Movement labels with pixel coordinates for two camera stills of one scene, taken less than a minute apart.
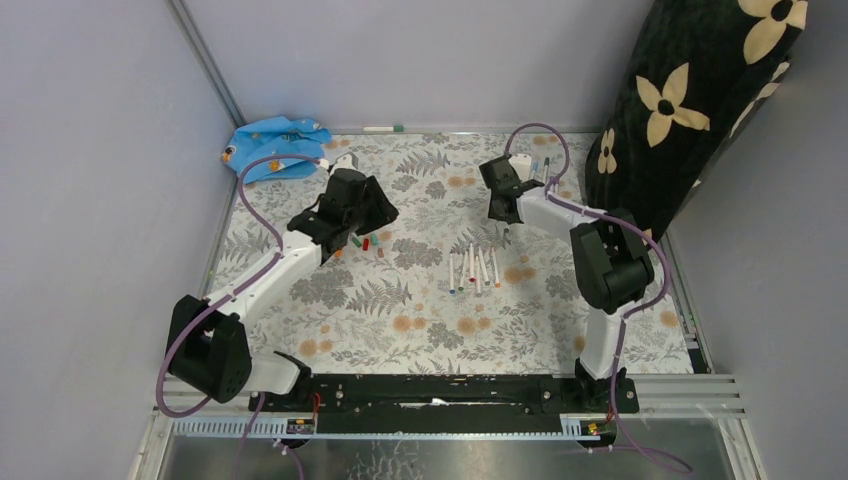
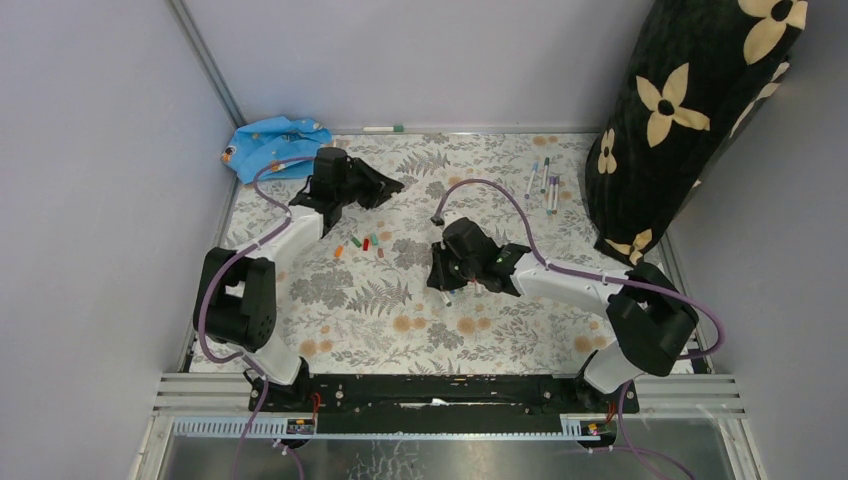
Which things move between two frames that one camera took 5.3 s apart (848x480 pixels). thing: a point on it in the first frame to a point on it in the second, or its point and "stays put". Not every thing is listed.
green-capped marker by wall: [394, 128] stays put
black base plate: [441, 403] stays put
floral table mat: [448, 285] stays put
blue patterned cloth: [276, 136] stays put
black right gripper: [492, 214] to [439, 278]
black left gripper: [383, 212] to [379, 187]
